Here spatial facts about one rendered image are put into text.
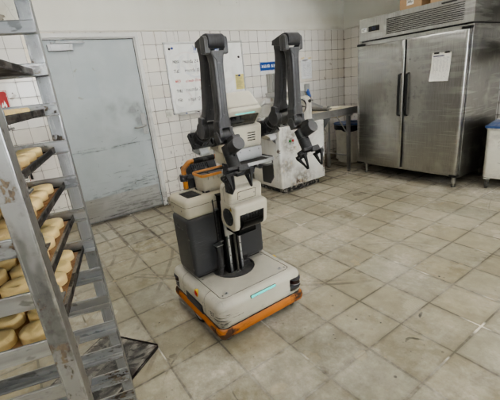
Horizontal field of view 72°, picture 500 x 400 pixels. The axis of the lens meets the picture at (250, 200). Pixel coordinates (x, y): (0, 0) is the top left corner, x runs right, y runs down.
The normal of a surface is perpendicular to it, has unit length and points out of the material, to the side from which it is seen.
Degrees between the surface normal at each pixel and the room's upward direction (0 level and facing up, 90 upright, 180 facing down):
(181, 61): 90
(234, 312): 90
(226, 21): 90
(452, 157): 90
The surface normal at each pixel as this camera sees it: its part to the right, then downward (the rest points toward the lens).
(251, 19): 0.58, 0.21
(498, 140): -0.78, 0.31
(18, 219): 0.33, 0.27
